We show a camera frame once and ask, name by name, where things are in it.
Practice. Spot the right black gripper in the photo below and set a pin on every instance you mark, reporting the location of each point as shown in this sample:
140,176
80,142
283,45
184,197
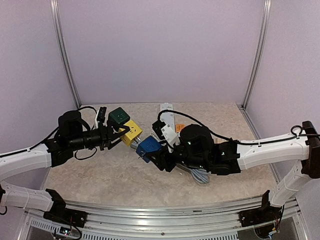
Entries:
162,158

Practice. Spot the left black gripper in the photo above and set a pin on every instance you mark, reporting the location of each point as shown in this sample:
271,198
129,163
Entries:
107,134

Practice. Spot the blue cube socket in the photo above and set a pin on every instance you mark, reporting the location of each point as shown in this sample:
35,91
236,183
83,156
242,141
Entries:
148,145

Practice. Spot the yellow cube socket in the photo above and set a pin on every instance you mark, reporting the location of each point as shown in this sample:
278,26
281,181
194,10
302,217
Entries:
134,132

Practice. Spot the dark green cube socket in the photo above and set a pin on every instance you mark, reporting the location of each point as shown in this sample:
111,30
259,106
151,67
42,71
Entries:
119,116

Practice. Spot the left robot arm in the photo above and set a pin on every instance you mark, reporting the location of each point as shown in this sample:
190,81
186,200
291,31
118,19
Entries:
72,134

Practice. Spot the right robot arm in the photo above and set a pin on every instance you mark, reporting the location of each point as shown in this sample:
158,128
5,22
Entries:
198,147

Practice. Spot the orange power adapter socket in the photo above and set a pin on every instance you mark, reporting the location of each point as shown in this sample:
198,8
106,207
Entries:
179,127

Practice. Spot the light blue power strip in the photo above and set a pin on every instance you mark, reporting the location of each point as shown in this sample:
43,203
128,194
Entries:
134,145

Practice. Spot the long white power strip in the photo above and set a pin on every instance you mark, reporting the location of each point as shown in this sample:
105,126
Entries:
167,117

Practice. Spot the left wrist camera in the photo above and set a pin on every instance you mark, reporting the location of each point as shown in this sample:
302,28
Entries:
100,117

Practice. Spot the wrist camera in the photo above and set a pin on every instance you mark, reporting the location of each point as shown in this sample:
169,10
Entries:
100,117
166,133

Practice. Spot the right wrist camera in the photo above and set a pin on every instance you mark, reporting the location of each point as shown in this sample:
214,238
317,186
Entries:
166,133

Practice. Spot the aluminium front rail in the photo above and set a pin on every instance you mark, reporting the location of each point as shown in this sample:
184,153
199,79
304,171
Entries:
215,221

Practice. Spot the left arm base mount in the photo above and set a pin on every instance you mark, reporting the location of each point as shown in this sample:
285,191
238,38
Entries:
71,217

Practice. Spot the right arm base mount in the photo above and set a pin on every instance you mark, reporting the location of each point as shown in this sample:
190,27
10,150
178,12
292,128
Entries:
258,216

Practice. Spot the left aluminium frame post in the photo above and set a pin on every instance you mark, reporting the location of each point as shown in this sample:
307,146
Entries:
55,11

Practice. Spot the aluminium frame post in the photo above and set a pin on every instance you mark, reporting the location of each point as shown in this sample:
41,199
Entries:
55,11
258,53

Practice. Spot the right aluminium frame post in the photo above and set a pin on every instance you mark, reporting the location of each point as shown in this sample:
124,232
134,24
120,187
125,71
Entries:
258,53

